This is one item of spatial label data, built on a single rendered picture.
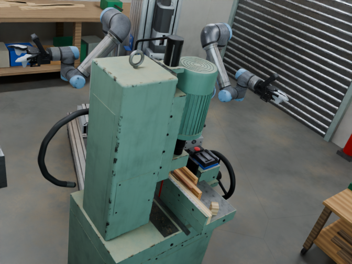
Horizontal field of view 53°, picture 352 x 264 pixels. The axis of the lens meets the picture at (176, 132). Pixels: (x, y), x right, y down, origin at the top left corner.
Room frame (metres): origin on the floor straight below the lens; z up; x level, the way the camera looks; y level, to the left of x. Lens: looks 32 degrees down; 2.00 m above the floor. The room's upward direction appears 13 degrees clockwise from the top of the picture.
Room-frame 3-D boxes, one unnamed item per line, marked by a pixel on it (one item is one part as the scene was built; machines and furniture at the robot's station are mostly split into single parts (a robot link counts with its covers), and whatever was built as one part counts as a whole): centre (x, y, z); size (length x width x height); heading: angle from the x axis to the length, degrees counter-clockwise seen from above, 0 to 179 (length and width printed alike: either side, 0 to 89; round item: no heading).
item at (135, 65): (1.12, 0.18, 1.55); 0.06 x 0.02 x 0.07; 134
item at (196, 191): (1.31, -0.08, 0.93); 0.26 x 0.02 x 0.05; 44
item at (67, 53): (1.82, 0.69, 1.21); 0.11 x 0.08 x 0.09; 131
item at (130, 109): (1.11, 0.18, 1.16); 0.22 x 0.22 x 0.72; 44
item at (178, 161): (1.31, -0.01, 1.03); 0.14 x 0.07 x 0.09; 134
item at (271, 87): (1.95, -0.46, 1.21); 0.12 x 0.08 x 0.09; 50
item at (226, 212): (1.39, -0.10, 0.87); 0.61 x 0.30 x 0.06; 44
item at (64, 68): (1.81, 0.68, 1.12); 0.11 x 0.08 x 0.11; 41
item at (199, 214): (1.29, 0.00, 0.93); 0.60 x 0.02 x 0.06; 44
